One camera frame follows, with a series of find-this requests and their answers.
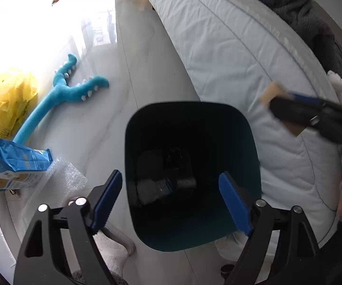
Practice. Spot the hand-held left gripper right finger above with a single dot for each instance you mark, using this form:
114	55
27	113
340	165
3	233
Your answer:
236	204

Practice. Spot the clear bubble wrap sheet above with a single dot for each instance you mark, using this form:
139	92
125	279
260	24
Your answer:
67	181

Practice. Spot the small crumpled white tissue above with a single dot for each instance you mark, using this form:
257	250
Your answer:
337	83

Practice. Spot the yellow plastic bag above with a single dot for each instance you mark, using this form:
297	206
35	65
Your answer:
4	104

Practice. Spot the white sock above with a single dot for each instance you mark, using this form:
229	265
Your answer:
113	252

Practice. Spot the bed with pale sheet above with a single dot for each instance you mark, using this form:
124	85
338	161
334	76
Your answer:
233	50

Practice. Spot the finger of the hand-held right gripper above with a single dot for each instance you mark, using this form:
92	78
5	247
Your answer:
307	99
295	111

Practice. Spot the blue printed packet bag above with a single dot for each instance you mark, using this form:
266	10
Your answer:
10	160

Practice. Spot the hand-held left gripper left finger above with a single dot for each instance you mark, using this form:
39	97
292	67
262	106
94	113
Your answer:
107	202

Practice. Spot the blue plush toy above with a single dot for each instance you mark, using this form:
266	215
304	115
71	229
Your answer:
61	92

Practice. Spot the cardboard tape core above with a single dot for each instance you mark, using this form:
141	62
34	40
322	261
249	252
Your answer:
272	93

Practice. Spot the grey fleece blanket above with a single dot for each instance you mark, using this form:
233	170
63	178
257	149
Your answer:
292	6

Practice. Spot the dark teal trash bin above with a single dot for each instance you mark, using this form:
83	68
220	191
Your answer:
242	142

